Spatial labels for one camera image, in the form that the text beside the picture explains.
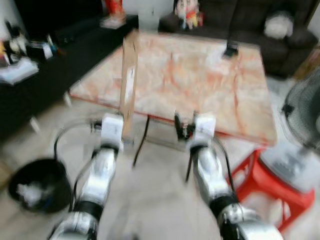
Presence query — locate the black rubbish bin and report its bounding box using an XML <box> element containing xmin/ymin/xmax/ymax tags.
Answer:
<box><xmin>7</xmin><ymin>158</ymin><xmax>72</xmax><ymax>214</ymax></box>

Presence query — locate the crumpled white paper trash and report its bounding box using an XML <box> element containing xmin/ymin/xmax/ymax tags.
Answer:
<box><xmin>17</xmin><ymin>182</ymin><xmax>49</xmax><ymax>209</ymax></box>

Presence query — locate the orange marble coffee table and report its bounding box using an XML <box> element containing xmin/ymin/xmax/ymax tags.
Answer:
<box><xmin>69</xmin><ymin>30</ymin><xmax>279</xmax><ymax>147</ymax></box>

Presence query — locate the red plastic stool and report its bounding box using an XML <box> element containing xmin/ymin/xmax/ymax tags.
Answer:
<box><xmin>232</xmin><ymin>148</ymin><xmax>304</xmax><ymax>234</ymax></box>

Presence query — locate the white box with label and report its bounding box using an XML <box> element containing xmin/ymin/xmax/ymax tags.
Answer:
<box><xmin>259</xmin><ymin>139</ymin><xmax>314</xmax><ymax>194</ymax></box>

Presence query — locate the cartoon doll figure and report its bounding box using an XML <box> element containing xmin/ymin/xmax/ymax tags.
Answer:
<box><xmin>173</xmin><ymin>0</ymin><xmax>204</xmax><ymax>29</ymax></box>

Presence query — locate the grey electric fan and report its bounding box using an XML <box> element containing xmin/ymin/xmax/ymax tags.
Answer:
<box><xmin>279</xmin><ymin>69</ymin><xmax>320</xmax><ymax>151</ymax></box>

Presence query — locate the dark brown sofa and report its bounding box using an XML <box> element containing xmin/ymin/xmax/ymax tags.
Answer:
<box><xmin>159</xmin><ymin>0</ymin><xmax>319</xmax><ymax>79</ymax></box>

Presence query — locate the black low cabinet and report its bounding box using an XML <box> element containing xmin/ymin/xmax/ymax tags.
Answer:
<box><xmin>0</xmin><ymin>15</ymin><xmax>139</xmax><ymax>142</ymax></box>

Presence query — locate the red toy figure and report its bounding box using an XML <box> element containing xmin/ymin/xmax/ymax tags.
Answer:
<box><xmin>99</xmin><ymin>0</ymin><xmax>127</xmax><ymax>29</ymax></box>

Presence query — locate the white round cushion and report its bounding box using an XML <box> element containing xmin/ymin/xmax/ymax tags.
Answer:
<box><xmin>263</xmin><ymin>12</ymin><xmax>295</xmax><ymax>40</ymax></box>

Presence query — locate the white papers stack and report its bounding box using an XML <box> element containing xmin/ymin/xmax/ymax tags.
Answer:
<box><xmin>0</xmin><ymin>58</ymin><xmax>40</xmax><ymax>85</ymax></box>

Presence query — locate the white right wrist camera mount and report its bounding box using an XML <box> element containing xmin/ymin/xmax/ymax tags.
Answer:
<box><xmin>192</xmin><ymin>113</ymin><xmax>217</xmax><ymax>146</ymax></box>

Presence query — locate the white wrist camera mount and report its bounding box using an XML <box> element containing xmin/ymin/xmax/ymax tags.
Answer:
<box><xmin>192</xmin><ymin>113</ymin><xmax>217</xmax><ymax>146</ymax></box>
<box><xmin>100</xmin><ymin>113</ymin><xmax>125</xmax><ymax>146</ymax></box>

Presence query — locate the black hanging cable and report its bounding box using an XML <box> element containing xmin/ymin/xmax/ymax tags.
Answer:
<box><xmin>132</xmin><ymin>114</ymin><xmax>151</xmax><ymax>169</ymax></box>

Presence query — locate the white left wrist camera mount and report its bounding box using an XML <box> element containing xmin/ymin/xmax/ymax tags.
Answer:
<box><xmin>100</xmin><ymin>113</ymin><xmax>125</xmax><ymax>146</ymax></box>

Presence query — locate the small black device with cable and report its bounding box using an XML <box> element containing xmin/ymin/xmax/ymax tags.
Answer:
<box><xmin>222</xmin><ymin>0</ymin><xmax>240</xmax><ymax>59</ymax></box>

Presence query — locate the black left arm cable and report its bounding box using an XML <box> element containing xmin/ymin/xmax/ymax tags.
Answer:
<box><xmin>52</xmin><ymin>119</ymin><xmax>102</xmax><ymax>162</ymax></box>

